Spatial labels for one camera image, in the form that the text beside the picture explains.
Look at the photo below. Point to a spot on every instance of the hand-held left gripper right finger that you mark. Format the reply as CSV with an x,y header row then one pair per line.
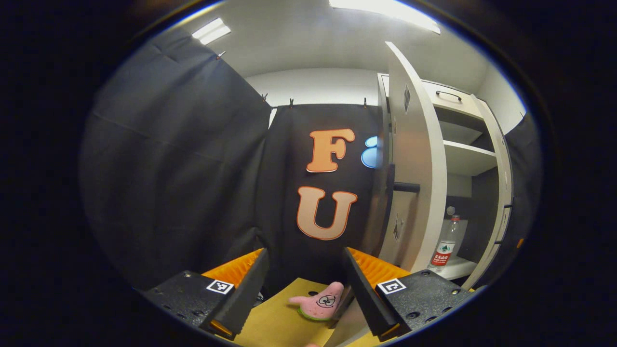
x,y
364,294

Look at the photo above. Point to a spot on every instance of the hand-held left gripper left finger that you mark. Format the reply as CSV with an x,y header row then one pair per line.
x,y
246,294

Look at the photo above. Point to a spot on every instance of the clear plastic bottle red label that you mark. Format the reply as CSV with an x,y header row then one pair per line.
x,y
446,246

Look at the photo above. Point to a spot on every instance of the white and grey cabinet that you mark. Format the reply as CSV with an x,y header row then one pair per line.
x,y
482,212

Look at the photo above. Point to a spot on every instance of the white cabinet door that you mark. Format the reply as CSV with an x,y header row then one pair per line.
x,y
419,144
503,193

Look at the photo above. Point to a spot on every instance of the white cabinet shelf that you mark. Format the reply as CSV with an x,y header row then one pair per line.
x,y
455,267
465,156

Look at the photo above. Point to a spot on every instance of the white cabinet drawer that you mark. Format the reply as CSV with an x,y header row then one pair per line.
x,y
450,108

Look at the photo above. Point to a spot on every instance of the pink star plush toy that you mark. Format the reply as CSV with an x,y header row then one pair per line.
x,y
320,301

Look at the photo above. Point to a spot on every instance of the black backdrop cloth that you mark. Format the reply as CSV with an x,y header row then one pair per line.
x,y
525,193
289,193
168,168

